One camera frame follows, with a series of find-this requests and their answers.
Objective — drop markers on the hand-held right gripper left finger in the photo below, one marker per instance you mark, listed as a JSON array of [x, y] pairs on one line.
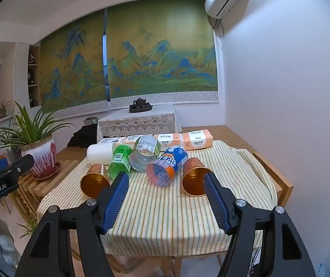
[[116, 202]]

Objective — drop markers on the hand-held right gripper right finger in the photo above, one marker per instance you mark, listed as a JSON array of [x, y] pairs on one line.
[[217, 205]]

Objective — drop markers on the copper metal cup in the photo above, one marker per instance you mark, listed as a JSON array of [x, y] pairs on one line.
[[94, 180], [195, 176]]

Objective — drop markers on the white cup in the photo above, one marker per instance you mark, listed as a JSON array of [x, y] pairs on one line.
[[100, 153]]

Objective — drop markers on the blue orange printed cup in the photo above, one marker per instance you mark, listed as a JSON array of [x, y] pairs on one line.
[[166, 166]]

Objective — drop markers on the potted green plant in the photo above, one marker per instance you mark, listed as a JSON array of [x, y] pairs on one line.
[[39, 155]]

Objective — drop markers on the red plant saucer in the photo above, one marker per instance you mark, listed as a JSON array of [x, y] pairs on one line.
[[49, 173]]

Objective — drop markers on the wooden slatted stand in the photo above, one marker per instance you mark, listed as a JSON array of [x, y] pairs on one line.
[[29, 190]]

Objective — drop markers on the green plastic bottle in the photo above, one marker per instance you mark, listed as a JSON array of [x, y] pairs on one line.
[[120, 161]]

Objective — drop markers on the striped yellow tablecloth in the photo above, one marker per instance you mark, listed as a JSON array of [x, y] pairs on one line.
[[165, 216]]

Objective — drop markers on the clear plastic bottle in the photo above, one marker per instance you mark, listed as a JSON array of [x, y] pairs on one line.
[[143, 154]]

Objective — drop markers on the white orange tissue pack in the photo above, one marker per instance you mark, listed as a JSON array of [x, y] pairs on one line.
[[131, 138], [111, 140]]

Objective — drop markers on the wooden table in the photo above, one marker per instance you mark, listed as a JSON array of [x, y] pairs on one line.
[[281, 184]]

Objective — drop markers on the small grey box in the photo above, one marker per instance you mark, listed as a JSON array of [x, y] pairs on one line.
[[91, 121]]

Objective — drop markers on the lace-covered side table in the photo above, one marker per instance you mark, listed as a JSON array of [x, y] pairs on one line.
[[136, 124]]

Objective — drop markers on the dark tea tray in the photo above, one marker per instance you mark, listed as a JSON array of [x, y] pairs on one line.
[[140, 110]]

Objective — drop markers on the dark teapot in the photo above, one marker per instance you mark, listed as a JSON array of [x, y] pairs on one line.
[[139, 102]]

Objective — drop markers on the landscape painted window blind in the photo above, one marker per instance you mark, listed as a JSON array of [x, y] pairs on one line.
[[72, 69], [162, 57]]

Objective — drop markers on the white wall shelf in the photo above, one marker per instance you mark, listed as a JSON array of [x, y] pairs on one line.
[[33, 75]]

